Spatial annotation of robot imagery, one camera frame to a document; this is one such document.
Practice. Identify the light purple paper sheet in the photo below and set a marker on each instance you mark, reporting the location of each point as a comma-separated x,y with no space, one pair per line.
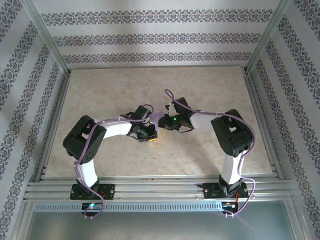
157,118

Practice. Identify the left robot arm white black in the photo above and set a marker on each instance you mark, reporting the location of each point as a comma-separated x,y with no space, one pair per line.
117,130

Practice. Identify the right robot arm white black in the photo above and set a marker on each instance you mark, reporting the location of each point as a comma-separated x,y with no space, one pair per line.
202,121

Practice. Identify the grey metal panel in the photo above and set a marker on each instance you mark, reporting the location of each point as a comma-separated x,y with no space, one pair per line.
160,227

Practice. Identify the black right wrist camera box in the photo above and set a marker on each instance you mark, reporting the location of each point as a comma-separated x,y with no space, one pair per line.
180,106

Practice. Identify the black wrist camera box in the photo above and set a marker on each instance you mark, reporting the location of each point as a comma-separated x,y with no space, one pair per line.
180,106
141,112

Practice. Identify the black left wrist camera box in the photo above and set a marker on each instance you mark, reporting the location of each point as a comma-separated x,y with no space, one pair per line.
141,112

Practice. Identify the aluminium mounting rail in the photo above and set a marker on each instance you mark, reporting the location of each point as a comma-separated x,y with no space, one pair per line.
155,188

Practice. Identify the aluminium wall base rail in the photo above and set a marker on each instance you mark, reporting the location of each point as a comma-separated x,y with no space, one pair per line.
157,67

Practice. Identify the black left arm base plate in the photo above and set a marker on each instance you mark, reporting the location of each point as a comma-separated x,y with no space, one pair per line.
110,191

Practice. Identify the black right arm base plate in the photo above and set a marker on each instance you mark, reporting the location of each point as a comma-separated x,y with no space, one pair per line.
211,191

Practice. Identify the aluminium side rail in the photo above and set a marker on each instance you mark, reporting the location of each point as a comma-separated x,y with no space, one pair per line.
60,100
255,100

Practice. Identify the aluminium frame post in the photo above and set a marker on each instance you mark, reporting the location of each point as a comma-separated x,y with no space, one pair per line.
268,32
21,222
298,222
45,32

